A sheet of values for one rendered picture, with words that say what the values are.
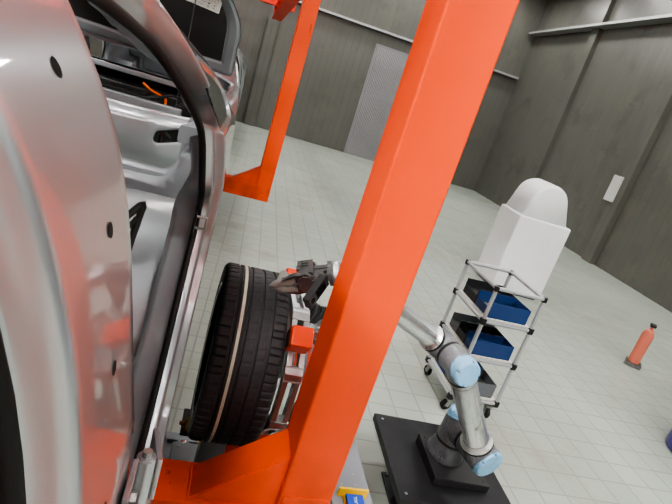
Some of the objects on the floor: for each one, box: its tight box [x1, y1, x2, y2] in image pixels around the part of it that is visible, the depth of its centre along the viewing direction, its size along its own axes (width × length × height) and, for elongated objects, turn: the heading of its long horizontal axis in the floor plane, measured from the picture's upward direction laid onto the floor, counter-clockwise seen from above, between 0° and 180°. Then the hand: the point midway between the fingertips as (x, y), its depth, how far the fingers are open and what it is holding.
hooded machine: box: [477, 178, 571, 300], centre depth 691 cm, size 77×69×154 cm
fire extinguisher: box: [624, 323, 657, 371], centre depth 560 cm, size 22×23×52 cm
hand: (273, 287), depth 167 cm, fingers closed
